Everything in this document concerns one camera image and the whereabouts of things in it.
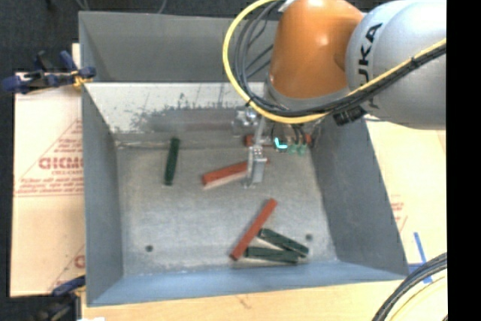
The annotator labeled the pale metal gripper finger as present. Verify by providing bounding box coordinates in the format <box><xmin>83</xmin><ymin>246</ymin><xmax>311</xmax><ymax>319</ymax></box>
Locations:
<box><xmin>256</xmin><ymin>147</ymin><xmax>268</xmax><ymax>185</ymax></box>
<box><xmin>241</xmin><ymin>147</ymin><xmax>258</xmax><ymax>189</ymax></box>

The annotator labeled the red-brown flat block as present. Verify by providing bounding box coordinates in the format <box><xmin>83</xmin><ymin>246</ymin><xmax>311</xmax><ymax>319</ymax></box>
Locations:
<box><xmin>201</xmin><ymin>158</ymin><xmax>269</xmax><ymax>189</ymax></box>
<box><xmin>229</xmin><ymin>197</ymin><xmax>279</xmax><ymax>262</ymax></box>

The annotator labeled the grey metal bin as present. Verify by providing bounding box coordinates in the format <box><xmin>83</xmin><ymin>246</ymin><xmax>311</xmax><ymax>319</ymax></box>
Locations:
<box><xmin>77</xmin><ymin>10</ymin><xmax>411</xmax><ymax>307</ymax></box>

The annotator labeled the black cylinder on white bracket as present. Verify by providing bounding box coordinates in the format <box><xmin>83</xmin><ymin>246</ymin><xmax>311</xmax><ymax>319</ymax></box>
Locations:
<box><xmin>332</xmin><ymin>104</ymin><xmax>379</xmax><ymax>127</ymax></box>

